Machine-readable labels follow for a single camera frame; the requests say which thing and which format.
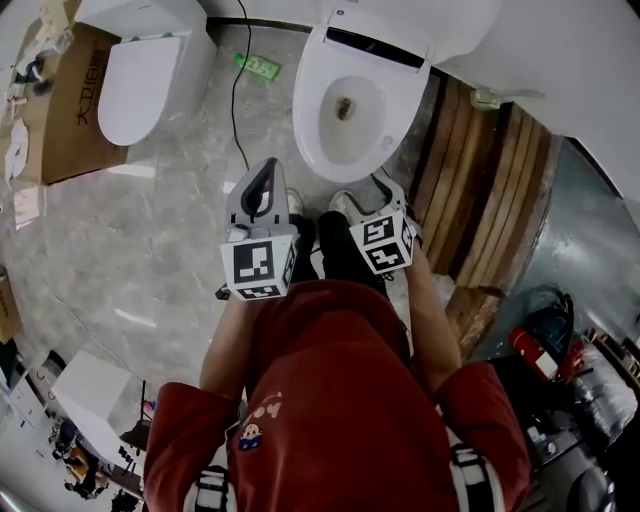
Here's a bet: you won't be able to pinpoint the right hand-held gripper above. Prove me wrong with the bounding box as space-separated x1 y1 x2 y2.
348 168 421 276

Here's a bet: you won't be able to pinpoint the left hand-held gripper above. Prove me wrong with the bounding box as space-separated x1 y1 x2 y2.
219 157 300 302

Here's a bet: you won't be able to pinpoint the white toilet bowl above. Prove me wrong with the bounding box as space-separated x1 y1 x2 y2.
291 22 434 186

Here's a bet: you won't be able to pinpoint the person's right forearm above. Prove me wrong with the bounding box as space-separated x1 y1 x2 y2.
403 234 464 394

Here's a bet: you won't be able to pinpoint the person's left forearm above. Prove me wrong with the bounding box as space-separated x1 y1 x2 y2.
198 292 269 404

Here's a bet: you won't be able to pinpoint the white closed toilet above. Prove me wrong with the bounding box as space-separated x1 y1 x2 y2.
73 0 219 167

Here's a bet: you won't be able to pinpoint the person's right white shoe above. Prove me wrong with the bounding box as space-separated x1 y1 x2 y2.
328 189 369 224

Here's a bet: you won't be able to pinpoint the person's black trousers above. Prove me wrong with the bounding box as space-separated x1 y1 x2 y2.
288 210 392 301

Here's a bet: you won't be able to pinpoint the wooden plank pallet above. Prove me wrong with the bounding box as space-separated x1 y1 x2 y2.
408 74 557 297

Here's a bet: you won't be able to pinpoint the grey metal sheet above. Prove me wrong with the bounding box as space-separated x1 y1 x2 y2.
492 137 640 346

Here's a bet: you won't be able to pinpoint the large brown cardboard box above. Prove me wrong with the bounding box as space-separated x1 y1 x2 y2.
0 20 132 187

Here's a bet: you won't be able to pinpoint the red fire extinguisher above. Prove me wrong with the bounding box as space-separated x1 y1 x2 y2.
508 294 576 384

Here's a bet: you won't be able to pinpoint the person's red shirt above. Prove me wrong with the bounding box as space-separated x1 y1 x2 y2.
142 278 532 512

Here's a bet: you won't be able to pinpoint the white paper sheets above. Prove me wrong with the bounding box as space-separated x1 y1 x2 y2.
3 118 30 180

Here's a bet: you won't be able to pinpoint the black floor stand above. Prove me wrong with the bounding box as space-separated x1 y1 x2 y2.
118 379 157 451

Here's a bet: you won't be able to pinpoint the white rectangular box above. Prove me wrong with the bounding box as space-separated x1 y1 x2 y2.
49 349 147 464

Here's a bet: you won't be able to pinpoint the small brown cardboard box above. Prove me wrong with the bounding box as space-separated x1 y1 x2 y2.
0 264 24 346

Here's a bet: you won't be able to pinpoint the clear plastic wrapped bundle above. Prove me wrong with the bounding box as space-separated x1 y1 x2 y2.
572 342 640 451

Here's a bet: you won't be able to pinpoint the black cable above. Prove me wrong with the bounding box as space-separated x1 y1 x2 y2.
230 0 252 172

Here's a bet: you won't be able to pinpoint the black and white harness strap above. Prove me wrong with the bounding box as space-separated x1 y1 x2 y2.
193 465 232 512
447 442 503 512

